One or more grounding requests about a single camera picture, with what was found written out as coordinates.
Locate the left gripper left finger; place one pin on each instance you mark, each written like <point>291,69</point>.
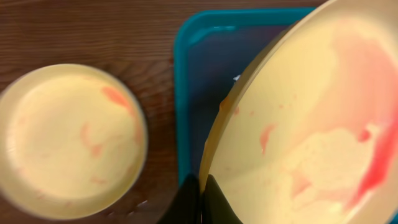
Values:
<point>184,208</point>

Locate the yellow plate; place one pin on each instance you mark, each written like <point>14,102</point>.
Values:
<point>308,133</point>
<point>74,140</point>

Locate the teal plastic tray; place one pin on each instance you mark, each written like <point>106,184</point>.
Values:
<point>212,50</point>

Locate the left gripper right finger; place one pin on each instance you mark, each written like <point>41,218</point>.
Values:
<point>215,207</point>

